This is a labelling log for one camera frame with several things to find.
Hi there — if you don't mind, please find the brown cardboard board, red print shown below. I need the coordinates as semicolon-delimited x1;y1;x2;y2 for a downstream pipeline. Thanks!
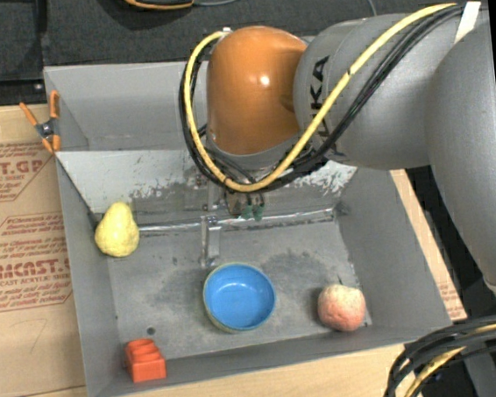
0;57;472;397

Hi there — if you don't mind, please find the blue bowl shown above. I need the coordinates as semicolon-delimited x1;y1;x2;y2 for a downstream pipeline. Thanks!
199;258;281;336

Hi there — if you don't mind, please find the orange toy building block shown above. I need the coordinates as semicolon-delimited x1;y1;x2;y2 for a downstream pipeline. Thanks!
122;337;168;385

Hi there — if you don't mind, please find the yellow toy pear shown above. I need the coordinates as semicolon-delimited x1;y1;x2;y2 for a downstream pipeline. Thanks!
90;199;143;260

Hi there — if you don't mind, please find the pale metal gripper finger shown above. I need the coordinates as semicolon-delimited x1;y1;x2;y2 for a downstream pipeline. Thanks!
208;216;227;267
195;216;216;269

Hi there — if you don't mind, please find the grey metal bin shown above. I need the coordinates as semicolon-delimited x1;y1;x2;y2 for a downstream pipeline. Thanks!
42;27;458;397

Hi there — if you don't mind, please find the pink and yellow toy apple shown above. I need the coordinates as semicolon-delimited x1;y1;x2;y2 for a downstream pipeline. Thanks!
314;280;370;336

